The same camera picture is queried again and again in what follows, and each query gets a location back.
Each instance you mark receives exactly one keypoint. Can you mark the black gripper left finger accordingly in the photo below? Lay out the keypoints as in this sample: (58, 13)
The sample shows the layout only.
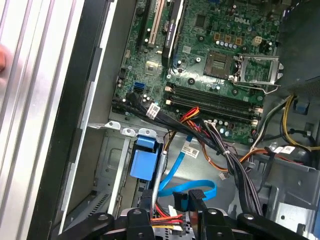
(146, 225)

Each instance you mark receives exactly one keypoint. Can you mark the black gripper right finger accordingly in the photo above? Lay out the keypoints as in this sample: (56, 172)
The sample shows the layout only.
(200, 225)

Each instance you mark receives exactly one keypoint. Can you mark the hard disk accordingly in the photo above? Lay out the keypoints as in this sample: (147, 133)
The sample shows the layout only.
(143, 165)

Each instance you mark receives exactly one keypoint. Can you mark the grey metal disk bay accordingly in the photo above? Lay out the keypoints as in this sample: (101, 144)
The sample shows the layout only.
(112, 160)

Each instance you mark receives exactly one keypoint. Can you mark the black RAM slot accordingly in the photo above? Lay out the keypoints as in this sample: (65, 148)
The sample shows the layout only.
(225, 112)
(225, 118)
(212, 102)
(212, 96)

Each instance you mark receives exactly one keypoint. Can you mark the white expansion slot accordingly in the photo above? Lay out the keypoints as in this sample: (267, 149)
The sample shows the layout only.
(153, 32)

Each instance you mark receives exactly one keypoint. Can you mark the person's hand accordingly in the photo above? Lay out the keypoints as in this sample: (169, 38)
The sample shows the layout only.
(5, 60)

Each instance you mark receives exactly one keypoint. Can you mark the grey metal drive cage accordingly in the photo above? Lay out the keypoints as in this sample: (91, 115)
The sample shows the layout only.
(295, 190)

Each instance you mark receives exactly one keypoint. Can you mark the black open PC case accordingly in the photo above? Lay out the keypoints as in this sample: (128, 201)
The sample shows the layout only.
(72, 100)

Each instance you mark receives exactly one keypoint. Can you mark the metal socket cover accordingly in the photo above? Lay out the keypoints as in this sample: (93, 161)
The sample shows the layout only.
(257, 82)

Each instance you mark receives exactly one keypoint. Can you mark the CPU socket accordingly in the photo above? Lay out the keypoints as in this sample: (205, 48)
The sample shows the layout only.
(217, 65)

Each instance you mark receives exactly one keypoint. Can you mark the green motherboard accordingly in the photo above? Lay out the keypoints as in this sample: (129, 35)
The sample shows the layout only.
(200, 37)

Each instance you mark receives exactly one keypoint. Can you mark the black graphics card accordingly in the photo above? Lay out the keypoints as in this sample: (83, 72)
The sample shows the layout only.
(171, 32)

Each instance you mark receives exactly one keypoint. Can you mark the grey power supply unit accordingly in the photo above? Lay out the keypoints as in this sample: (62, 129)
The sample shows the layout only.
(297, 50)

